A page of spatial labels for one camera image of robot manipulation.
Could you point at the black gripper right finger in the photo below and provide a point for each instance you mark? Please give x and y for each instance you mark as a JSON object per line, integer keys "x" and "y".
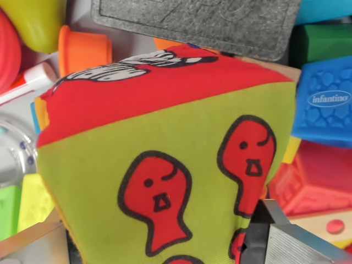
{"x": 286, "y": 247}

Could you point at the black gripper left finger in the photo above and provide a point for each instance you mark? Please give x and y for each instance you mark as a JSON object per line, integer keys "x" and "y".
{"x": 33, "y": 247}

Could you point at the green fabric cube red fish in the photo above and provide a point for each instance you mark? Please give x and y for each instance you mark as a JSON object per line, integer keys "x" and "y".
{"x": 110, "y": 132}

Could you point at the wooden strip with holes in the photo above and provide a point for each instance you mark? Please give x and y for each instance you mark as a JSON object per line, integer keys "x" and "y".
{"x": 310, "y": 225}

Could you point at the green embossed soft cube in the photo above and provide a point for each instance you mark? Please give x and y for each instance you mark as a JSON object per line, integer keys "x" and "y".
{"x": 9, "y": 211}

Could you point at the yellow-green embossed soft cube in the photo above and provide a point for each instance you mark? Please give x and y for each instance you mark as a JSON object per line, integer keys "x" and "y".
{"x": 34, "y": 203}

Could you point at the red embossed soft cube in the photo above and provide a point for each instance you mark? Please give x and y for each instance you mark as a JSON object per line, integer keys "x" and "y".
{"x": 316, "y": 181}

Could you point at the yellow wooden block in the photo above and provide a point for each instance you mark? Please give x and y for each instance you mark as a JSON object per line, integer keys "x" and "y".
{"x": 291, "y": 149}

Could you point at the teal embossed soft cube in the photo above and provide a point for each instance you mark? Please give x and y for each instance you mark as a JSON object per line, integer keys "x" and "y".
{"x": 35, "y": 118}

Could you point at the blue embossed soft cube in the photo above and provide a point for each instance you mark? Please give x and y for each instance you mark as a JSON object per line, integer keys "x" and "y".
{"x": 324, "y": 115}

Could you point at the red and white marker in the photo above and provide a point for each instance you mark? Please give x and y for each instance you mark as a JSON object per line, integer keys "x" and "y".
{"x": 30, "y": 79}

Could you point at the tan wooden block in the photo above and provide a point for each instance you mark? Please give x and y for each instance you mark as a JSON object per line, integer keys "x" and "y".
{"x": 280, "y": 70}

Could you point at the red ribbed dome toy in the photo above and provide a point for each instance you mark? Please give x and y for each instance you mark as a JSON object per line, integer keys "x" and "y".
{"x": 8, "y": 55}

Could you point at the orange plastic cup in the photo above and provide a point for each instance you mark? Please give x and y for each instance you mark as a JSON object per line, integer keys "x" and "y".
{"x": 82, "y": 52}

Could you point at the dark green block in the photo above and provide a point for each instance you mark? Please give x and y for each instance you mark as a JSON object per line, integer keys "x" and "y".
{"x": 327, "y": 44}

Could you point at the olive green toy pear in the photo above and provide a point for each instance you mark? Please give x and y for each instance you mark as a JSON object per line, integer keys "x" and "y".
{"x": 35, "y": 22}

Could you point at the teal foam block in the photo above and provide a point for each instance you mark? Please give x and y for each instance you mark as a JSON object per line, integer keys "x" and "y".
{"x": 321, "y": 11}

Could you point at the grey felt eraser block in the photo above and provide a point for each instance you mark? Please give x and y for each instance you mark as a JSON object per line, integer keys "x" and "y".
{"x": 198, "y": 24}

